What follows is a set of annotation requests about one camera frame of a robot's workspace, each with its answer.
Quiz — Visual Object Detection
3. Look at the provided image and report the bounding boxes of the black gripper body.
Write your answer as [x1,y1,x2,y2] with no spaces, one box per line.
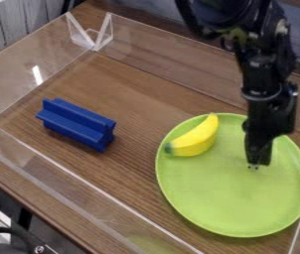
[243,82,299,146]

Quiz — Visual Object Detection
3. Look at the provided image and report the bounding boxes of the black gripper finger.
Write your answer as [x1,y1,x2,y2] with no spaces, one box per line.
[244,133,273,169]

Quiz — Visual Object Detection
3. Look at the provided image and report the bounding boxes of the blue ridged block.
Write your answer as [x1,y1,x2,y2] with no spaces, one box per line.
[36,98,117,152]

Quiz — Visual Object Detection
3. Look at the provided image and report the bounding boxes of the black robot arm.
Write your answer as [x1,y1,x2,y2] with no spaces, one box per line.
[174,0,299,168]

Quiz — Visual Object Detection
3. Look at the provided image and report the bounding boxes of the green round plate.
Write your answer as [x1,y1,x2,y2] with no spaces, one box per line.
[156,113,300,238]

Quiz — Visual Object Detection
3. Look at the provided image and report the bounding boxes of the yellow banana-shaped toy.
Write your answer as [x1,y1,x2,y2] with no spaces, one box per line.
[165,113,220,157]

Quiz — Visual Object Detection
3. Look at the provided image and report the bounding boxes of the black device with knob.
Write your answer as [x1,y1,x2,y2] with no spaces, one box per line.
[11,230,86,254]

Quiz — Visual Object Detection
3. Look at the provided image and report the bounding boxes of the clear acrylic barrier wall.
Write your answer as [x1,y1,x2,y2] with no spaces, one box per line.
[0,7,300,254]

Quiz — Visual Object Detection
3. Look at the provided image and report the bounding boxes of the black cable lower left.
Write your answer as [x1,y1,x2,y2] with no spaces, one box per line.
[0,226,31,254]

